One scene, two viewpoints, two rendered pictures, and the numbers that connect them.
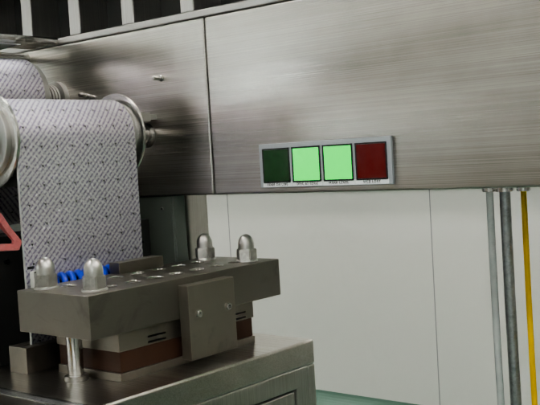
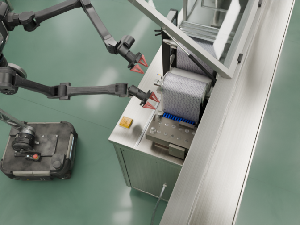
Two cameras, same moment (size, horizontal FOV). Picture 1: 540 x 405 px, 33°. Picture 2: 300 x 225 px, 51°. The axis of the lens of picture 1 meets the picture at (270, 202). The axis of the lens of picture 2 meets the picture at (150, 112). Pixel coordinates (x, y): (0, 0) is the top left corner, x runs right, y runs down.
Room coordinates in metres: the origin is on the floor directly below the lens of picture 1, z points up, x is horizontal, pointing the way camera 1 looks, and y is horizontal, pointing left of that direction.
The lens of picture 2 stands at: (1.04, -0.74, 2.71)
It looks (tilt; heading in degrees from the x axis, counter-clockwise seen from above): 55 degrees down; 78
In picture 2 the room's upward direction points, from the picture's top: 6 degrees counter-clockwise
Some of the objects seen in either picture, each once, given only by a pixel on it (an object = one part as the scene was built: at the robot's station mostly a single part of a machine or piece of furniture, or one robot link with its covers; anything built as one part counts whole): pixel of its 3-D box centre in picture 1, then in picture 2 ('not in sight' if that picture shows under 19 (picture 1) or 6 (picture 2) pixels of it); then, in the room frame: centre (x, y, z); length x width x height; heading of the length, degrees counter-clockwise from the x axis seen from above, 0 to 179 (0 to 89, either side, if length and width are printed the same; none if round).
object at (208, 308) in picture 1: (210, 317); (177, 152); (1.37, 0.10, 0.96); 0.10 x 0.03 x 0.11; 140
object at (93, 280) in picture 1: (93, 274); (152, 129); (1.26, 0.25, 1.05); 0.04 x 0.04 x 0.04
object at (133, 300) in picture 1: (158, 292); (179, 135); (1.41, 0.18, 1.00); 0.40 x 0.16 x 0.06; 140
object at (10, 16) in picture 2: not in sight; (14, 19); (0.62, 1.08, 1.45); 0.09 x 0.08 x 0.12; 72
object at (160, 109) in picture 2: not in sight; (162, 96); (1.40, 0.48, 1.05); 0.06 x 0.05 x 0.31; 140
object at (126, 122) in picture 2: not in sight; (126, 122); (1.12, 0.45, 0.91); 0.07 x 0.07 x 0.02; 50
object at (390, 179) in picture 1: (322, 163); not in sight; (1.40, -0.08, 1.18); 0.25 x 0.01 x 0.07; 50
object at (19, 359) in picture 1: (93, 341); not in sight; (1.46, 0.30, 0.92); 0.28 x 0.04 x 0.04; 140
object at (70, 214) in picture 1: (83, 222); (181, 109); (1.46, 0.30, 1.11); 0.23 x 0.01 x 0.18; 140
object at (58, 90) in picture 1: (43, 99); not in sight; (1.79, 0.43, 1.33); 0.07 x 0.07 x 0.07; 50
